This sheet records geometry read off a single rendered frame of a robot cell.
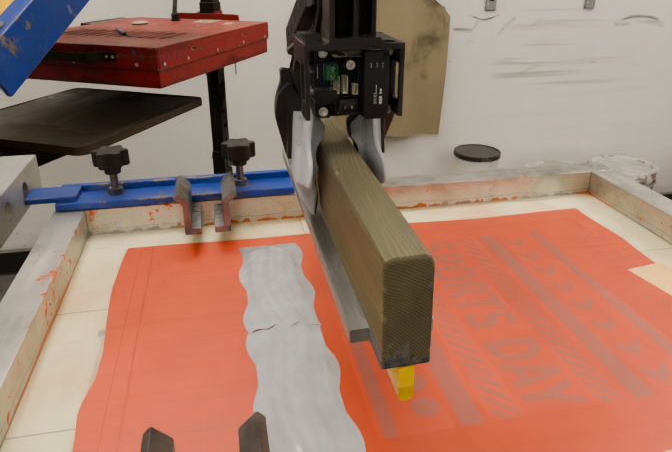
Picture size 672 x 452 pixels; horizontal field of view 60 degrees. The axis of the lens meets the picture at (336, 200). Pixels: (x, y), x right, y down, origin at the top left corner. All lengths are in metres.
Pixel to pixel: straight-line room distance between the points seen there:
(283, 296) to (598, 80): 2.63
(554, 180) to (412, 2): 1.73
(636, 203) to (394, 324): 0.58
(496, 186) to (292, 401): 0.50
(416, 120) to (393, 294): 2.35
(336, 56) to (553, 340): 0.34
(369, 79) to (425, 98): 2.24
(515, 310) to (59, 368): 0.43
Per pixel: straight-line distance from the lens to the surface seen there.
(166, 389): 0.52
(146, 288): 0.66
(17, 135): 1.35
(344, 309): 0.38
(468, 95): 2.78
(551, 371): 0.55
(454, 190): 0.84
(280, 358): 0.52
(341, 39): 0.40
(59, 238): 0.73
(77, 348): 0.59
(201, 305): 0.62
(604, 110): 3.16
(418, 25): 2.57
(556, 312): 0.63
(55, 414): 0.53
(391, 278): 0.32
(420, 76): 2.62
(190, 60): 1.45
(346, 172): 0.42
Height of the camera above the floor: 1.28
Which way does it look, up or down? 23 degrees down
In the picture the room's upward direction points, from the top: straight up
